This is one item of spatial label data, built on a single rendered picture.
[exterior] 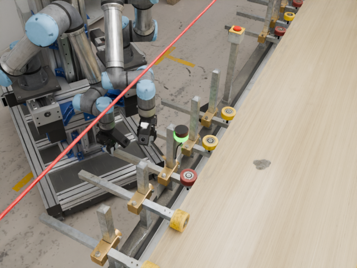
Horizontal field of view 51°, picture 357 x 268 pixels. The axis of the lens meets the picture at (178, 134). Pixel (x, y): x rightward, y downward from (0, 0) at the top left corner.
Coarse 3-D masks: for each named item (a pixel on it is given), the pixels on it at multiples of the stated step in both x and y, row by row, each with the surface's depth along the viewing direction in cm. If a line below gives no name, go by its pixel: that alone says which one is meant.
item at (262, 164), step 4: (256, 160) 179; (260, 160) 178; (264, 160) 178; (268, 160) 177; (256, 164) 176; (260, 164) 176; (264, 164) 176; (268, 164) 177; (256, 168) 175; (260, 168) 174; (264, 168) 175
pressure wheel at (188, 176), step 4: (184, 172) 172; (188, 172) 172; (192, 172) 172; (196, 172) 172; (180, 176) 170; (184, 176) 170; (188, 176) 170; (192, 176) 171; (196, 176) 170; (180, 180) 172; (184, 180) 168; (188, 180) 168; (192, 180) 169; (184, 184) 170; (188, 184) 169; (192, 184) 170; (188, 188) 177
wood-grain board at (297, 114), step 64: (320, 0) 301; (320, 64) 237; (256, 128) 194; (320, 128) 196; (192, 192) 165; (256, 192) 166; (320, 192) 166; (192, 256) 144; (256, 256) 144; (320, 256) 145
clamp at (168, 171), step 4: (176, 160) 182; (176, 164) 180; (164, 168) 178; (168, 168) 178; (176, 168) 181; (160, 172) 176; (164, 172) 176; (168, 172) 176; (172, 172) 177; (160, 176) 174; (168, 176) 175; (160, 180) 175; (164, 180) 174; (168, 180) 176; (164, 184) 176
